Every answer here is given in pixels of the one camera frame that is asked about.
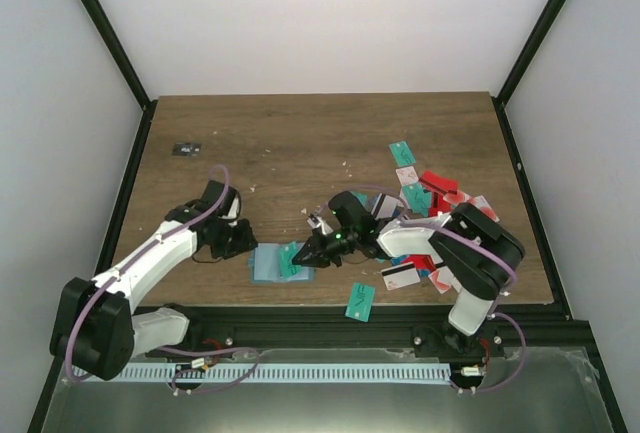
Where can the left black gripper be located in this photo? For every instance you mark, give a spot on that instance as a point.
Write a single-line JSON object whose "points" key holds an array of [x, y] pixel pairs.
{"points": [[246, 244]]}

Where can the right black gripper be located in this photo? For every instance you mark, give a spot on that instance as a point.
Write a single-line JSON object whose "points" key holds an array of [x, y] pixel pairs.
{"points": [[320, 256]]}

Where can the teal VIP card front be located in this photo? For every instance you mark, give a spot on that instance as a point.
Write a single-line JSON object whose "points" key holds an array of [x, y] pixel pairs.
{"points": [[286, 254]]}

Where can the teal vip card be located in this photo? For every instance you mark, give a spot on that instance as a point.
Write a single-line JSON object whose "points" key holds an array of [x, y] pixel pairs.
{"points": [[360, 302], [286, 254]]}

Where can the blue leather card holder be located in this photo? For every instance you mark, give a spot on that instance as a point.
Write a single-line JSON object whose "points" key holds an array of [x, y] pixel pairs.
{"points": [[264, 267]]}

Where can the white magnetic stripe card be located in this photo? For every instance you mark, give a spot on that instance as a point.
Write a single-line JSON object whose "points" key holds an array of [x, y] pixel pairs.
{"points": [[400, 276]]}

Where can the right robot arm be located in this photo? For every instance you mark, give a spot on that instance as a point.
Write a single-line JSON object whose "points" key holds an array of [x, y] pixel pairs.
{"points": [[479, 253]]}

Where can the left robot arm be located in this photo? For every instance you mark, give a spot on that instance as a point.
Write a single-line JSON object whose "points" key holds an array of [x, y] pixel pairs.
{"points": [[145, 273]]}

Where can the small black card far left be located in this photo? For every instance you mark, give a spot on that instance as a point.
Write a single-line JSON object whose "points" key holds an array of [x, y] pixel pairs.
{"points": [[186, 149]]}

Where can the white card with red pattern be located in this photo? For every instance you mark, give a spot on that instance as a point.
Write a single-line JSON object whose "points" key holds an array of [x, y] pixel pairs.
{"points": [[407, 175]]}

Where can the teal card top right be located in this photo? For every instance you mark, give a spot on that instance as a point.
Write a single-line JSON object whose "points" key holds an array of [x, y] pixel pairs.
{"points": [[402, 154]]}

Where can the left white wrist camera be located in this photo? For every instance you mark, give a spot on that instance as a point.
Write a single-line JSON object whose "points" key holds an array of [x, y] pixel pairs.
{"points": [[231, 209]]}

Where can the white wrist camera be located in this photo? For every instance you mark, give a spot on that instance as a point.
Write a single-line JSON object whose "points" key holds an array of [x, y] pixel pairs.
{"points": [[231, 209], [316, 222]]}

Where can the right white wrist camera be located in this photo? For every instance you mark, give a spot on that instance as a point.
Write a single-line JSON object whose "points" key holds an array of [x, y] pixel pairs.
{"points": [[316, 222]]}

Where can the light blue slotted cable duct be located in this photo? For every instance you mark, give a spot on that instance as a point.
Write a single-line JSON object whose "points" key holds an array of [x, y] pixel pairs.
{"points": [[289, 373]]}

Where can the black aluminium frame rail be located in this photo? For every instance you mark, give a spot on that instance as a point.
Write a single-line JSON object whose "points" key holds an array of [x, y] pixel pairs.
{"points": [[425, 328]]}

